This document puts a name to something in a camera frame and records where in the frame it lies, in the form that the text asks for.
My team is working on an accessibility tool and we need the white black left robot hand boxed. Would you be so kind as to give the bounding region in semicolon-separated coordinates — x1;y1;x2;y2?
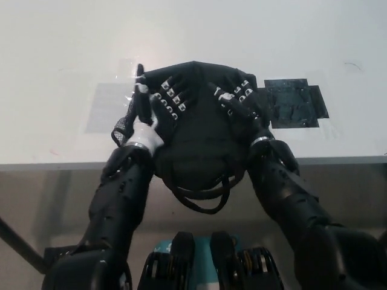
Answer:
126;63;190;151

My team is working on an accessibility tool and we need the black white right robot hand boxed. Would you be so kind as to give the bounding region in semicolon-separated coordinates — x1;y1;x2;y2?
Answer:
208;77;273;143

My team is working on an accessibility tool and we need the black soft travel bag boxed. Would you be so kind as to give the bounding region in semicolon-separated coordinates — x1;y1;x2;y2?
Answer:
110;60;272;216

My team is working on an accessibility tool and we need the black teal robot body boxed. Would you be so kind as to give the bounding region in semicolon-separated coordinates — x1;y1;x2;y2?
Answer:
137;231;285;290

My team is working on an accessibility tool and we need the grey film patch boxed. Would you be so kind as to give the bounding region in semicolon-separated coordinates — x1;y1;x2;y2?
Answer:
84;83;135;134

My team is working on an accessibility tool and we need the black tape patch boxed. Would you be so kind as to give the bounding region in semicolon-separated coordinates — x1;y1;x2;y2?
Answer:
264;77;330;130

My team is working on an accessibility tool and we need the black floor plate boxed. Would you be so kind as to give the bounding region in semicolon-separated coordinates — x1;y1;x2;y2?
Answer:
44;246;80;268

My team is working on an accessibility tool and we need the black table leg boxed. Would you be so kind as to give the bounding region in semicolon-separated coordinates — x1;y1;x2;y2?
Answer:
0;216;51;274

